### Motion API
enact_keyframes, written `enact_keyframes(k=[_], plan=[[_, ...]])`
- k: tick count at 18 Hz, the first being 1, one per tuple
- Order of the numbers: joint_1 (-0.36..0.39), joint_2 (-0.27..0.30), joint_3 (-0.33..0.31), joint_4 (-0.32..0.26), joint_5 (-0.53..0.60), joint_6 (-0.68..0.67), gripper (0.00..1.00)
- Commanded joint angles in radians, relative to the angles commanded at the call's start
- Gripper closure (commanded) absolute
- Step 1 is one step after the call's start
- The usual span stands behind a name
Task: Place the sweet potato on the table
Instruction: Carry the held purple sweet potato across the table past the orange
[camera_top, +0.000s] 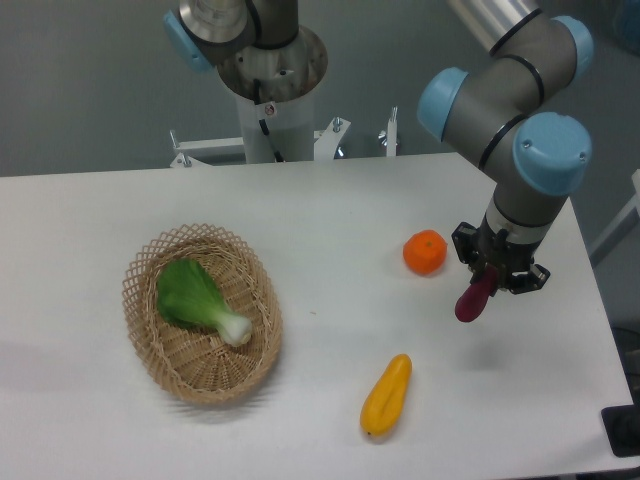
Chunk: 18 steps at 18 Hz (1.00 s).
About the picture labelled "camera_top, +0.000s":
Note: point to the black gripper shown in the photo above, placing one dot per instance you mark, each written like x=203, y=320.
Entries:
x=480, y=247

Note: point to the purple sweet potato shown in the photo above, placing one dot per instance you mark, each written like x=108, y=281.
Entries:
x=473, y=301

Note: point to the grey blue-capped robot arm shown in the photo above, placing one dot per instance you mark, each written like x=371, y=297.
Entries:
x=494, y=119

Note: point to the orange tangerine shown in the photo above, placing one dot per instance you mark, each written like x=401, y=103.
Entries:
x=425, y=252

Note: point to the yellow papaya fruit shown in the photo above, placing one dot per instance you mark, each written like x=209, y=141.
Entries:
x=384, y=405

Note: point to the black device at table edge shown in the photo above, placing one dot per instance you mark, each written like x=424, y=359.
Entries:
x=622, y=428

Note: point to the green bok choy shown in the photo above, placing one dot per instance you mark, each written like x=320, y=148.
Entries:
x=188, y=298

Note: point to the woven wicker basket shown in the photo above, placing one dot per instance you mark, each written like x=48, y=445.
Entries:
x=196, y=365

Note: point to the white frame at right edge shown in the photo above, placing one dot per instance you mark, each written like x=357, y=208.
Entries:
x=623, y=222

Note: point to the white metal mounting frame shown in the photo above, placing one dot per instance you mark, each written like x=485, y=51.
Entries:
x=265, y=146

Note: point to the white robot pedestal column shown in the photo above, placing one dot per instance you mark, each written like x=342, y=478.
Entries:
x=276, y=85

